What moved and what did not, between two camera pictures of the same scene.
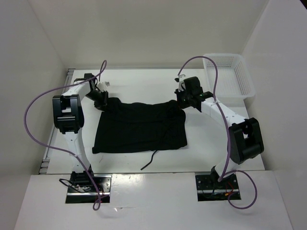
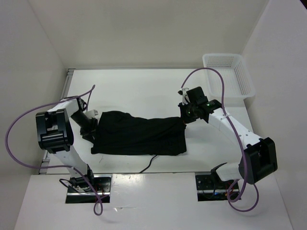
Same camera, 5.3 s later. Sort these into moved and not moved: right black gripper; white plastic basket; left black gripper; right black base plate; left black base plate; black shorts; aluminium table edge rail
Moved: right black gripper; black shorts; left black gripper
Not moved: aluminium table edge rail; white plastic basket; left black base plate; right black base plate
